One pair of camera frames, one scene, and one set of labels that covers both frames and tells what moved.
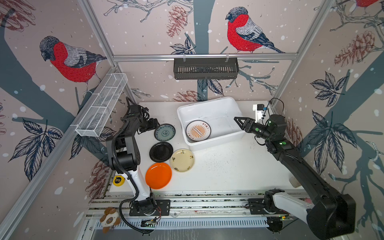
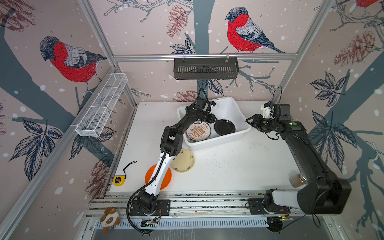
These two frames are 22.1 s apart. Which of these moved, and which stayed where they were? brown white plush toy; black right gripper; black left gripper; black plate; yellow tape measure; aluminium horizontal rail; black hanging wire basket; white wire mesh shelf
Moved: black plate; black left gripper; black right gripper
Stayed: brown white plush toy; yellow tape measure; black hanging wire basket; white wire mesh shelf; aluminium horizontal rail
